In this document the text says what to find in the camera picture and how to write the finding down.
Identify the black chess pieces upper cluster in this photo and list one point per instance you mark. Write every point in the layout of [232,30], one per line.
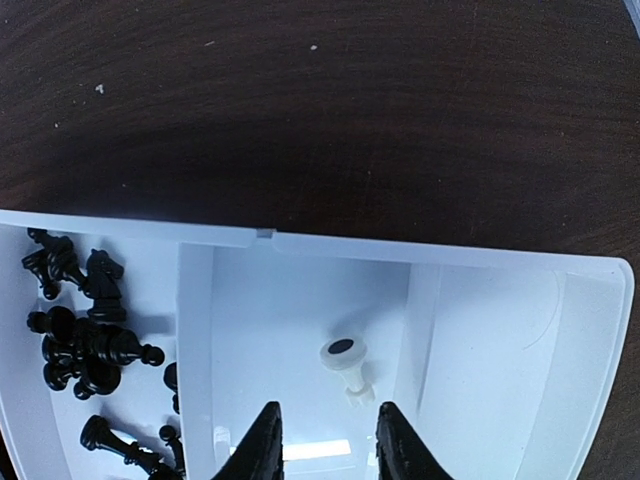
[90,350]

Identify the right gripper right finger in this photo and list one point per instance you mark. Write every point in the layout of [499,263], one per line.
[400,452]

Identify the black chess pieces cluster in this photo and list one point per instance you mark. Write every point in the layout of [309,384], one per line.
[90,350]
[98,435]

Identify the white plastic tray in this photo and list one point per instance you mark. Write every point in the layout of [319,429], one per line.
[502,361]

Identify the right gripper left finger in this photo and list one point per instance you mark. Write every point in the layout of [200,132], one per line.
[259,454]

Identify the black chess pieces lower cluster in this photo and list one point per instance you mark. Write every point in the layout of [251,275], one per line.
[98,435]

